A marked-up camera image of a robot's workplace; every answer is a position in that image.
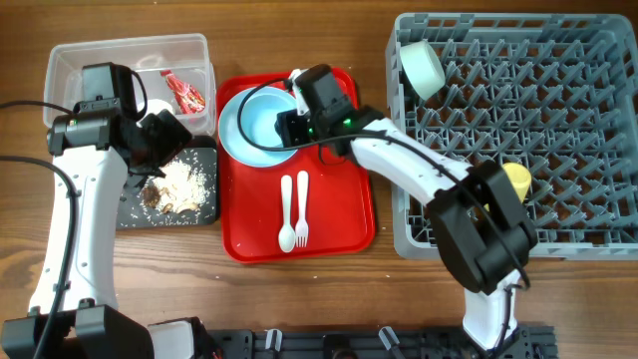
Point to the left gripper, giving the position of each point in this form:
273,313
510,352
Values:
171,134

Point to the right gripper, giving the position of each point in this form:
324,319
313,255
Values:
291,129

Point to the light blue small bowl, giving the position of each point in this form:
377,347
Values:
259,116

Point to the white tissue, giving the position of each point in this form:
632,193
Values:
159,106

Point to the food scraps and rice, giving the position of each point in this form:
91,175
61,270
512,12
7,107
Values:
177,189

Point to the red snack wrapper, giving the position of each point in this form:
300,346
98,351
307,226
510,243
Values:
188,98

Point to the white plastic fork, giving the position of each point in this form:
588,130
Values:
301,227

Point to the mint green bowl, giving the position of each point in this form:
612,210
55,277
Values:
423,68

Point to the yellow plastic cup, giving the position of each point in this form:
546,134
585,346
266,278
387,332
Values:
520,178

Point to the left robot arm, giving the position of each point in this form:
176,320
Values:
104,143

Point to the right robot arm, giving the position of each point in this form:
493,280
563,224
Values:
483,232

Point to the grey dishwasher rack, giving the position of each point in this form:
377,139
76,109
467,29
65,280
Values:
556,93

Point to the light blue plate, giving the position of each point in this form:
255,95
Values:
237,146

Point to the black tray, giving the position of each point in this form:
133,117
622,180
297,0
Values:
204,214

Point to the clear plastic bin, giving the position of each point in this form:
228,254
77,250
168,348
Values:
186,55

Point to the red serving tray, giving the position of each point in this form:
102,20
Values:
340,210

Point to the white plastic spoon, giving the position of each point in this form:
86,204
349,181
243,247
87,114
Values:
286,235

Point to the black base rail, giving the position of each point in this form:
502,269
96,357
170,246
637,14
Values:
526,342

